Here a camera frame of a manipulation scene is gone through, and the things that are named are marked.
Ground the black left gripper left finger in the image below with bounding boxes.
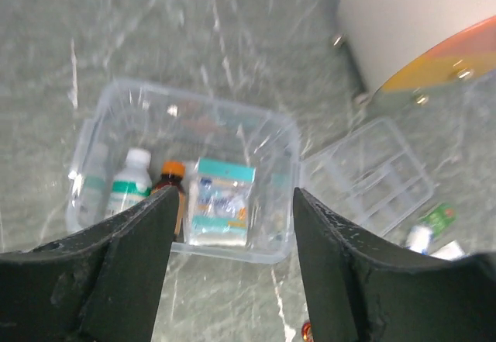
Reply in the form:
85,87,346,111
1,187,179,341

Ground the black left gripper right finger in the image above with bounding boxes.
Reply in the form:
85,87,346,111
293,188,495,341

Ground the white green medicine bottle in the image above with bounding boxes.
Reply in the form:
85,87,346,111
104,148,152,219

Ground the clear compartment tray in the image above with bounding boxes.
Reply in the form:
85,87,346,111
301,117,434,237

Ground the amber bottle orange label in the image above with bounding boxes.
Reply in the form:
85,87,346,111
150,160,187,242

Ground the white gauze packet blue print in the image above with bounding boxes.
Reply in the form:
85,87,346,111
185,178,250,247

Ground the teal bandage packet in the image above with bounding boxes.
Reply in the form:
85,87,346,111
188,157,256,246

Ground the clear plastic storage box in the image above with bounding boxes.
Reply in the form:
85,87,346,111
65,78,300,264

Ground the copper coin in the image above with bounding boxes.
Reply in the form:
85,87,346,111
301,320,313,342

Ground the white blue ointment tube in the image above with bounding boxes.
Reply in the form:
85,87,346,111
405,224,433,254

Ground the clear wrapped packet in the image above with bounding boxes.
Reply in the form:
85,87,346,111
430,240,466,261

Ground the green sachet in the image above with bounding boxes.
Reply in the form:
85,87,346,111
420,203,456,238

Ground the round drawer cabinet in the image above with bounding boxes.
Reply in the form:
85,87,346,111
337,0,495,104

